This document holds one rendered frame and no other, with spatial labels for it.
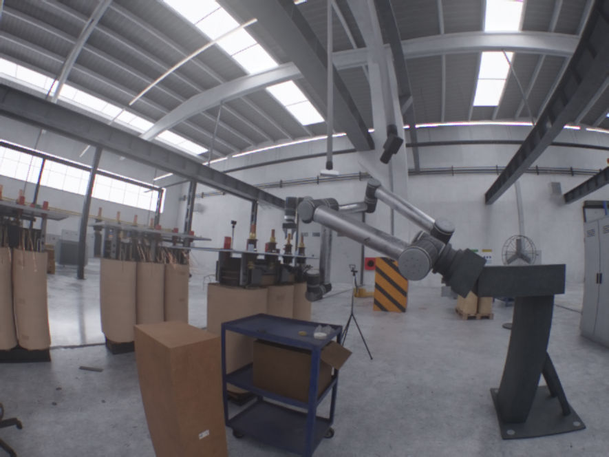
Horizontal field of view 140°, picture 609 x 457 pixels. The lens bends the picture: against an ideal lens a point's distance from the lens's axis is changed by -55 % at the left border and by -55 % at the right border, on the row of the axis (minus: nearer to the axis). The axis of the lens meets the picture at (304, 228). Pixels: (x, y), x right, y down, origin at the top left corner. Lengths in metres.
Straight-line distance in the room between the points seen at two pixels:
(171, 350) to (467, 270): 1.64
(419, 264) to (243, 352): 1.40
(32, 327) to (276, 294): 2.50
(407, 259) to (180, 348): 1.23
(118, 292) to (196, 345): 2.00
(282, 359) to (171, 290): 2.29
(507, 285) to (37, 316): 3.82
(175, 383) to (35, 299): 2.00
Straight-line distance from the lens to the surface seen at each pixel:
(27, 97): 9.72
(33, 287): 2.84
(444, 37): 11.26
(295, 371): 1.44
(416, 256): 1.44
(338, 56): 11.26
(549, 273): 1.91
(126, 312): 3.13
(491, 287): 1.78
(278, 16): 4.17
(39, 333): 2.96
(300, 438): 1.82
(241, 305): 1.90
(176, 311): 3.50
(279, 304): 2.27
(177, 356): 1.13
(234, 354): 2.02
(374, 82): 9.22
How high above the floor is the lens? 1.32
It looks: 7 degrees up
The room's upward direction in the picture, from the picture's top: 3 degrees clockwise
